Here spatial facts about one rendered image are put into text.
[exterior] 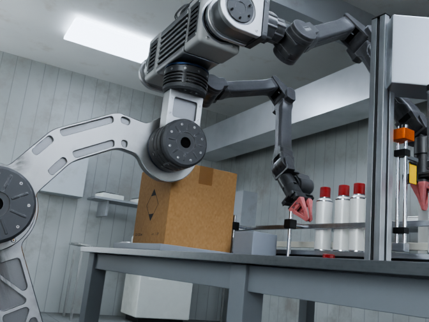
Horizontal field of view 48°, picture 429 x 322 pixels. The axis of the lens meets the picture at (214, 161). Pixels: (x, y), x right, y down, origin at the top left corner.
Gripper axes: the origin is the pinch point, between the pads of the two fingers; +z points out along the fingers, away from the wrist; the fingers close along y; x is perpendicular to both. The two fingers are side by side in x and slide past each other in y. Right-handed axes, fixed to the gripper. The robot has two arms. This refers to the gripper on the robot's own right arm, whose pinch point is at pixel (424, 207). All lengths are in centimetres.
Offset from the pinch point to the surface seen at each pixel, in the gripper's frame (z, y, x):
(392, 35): -40.0, -6.5, 24.3
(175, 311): 85, 534, -235
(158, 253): 20, 51, 53
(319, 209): 0.9, 30.1, 9.2
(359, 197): -2.4, 15.3, 8.4
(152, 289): 58, 537, -195
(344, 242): 10.8, 20.7, 7.7
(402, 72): -30.0, -8.3, 22.3
